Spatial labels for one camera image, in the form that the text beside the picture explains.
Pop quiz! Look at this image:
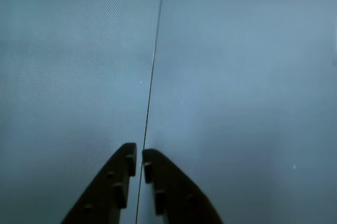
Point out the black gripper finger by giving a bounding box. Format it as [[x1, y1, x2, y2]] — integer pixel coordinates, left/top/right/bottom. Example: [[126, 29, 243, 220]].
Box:
[[142, 148, 225, 224], [60, 142, 138, 224]]

